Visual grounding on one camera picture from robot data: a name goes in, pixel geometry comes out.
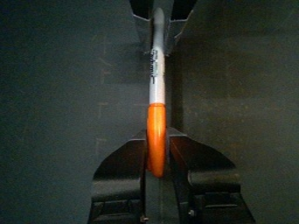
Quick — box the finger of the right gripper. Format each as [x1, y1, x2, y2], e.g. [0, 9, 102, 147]
[165, 0, 199, 57]
[129, 0, 155, 54]

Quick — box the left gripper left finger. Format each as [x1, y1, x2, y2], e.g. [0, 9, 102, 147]
[87, 129, 150, 224]

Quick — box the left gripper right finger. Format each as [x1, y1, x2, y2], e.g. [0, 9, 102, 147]
[166, 126, 258, 224]

